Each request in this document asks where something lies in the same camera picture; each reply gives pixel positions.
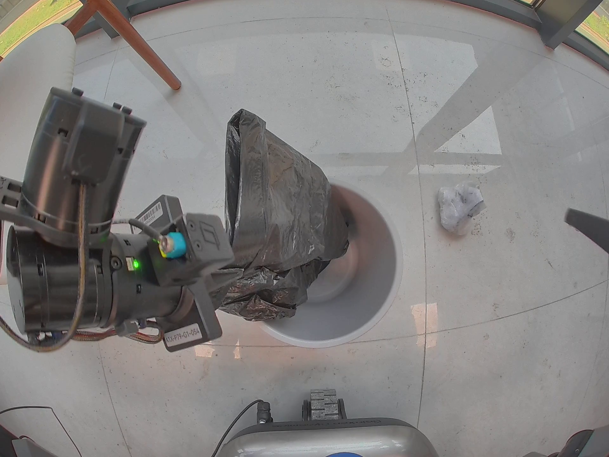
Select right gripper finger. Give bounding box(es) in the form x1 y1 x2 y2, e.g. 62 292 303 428
564 208 609 257

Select black plastic bag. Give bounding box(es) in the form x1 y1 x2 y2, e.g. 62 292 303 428
209 109 351 323

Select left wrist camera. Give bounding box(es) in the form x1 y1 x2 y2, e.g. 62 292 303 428
128 195 235 300

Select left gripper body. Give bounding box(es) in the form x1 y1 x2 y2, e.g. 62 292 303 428
107 236 223 353

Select black cable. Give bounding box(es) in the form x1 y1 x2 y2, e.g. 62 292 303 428
213 399 273 454

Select white trash bin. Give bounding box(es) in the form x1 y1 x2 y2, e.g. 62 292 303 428
259 179 404 349

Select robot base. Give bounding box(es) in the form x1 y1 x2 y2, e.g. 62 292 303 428
220 388 439 457

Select white cushioned wooden chair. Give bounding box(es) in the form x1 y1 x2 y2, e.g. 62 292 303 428
0 0 183 287

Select white printed wrapper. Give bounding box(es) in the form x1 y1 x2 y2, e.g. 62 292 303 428
437 182 485 236

